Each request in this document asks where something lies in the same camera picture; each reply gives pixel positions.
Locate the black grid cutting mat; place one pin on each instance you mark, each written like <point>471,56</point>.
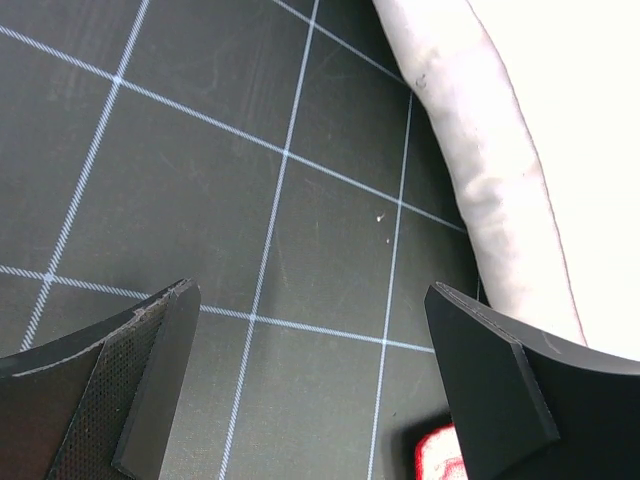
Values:
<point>269,150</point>

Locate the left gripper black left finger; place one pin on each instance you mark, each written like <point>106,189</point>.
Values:
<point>100,403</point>

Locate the white pillow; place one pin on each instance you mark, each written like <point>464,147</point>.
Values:
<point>535,105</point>

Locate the red cartoon print pillowcase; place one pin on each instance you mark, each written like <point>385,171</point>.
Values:
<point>438,456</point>

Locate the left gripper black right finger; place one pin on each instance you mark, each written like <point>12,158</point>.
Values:
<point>527,404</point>

